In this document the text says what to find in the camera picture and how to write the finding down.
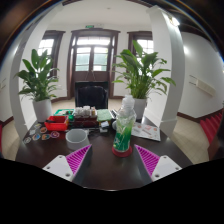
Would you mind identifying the white cylindrical cup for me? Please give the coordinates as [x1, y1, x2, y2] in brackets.
[65, 128, 91, 152]

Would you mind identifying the green-label clear drink bottle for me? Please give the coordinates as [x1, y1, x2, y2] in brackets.
[112, 94, 137, 153]

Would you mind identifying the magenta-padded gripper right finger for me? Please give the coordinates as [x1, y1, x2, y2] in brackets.
[133, 144, 183, 185]

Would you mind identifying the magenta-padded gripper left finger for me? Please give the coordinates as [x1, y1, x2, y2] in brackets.
[42, 144, 93, 186]

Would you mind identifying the leafy plant in white pot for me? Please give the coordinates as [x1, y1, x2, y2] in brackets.
[111, 39, 177, 122]
[13, 48, 60, 123]

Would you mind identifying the group of round stickers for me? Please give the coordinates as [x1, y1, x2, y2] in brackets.
[22, 123, 61, 145]

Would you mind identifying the white printed paper sheet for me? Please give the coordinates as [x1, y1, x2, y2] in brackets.
[130, 122, 162, 142]

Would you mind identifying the red plastic tray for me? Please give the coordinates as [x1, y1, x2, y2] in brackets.
[44, 115, 70, 132]

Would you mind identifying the green notebook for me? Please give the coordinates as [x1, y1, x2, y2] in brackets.
[96, 109, 114, 123]

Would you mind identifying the dark wooden double door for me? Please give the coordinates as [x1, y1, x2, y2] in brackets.
[66, 28, 120, 99]

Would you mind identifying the flat round red coaster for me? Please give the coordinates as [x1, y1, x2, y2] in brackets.
[111, 145, 134, 158]

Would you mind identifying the dark box with small bottles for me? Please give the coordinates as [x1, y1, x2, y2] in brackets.
[72, 105, 100, 129]

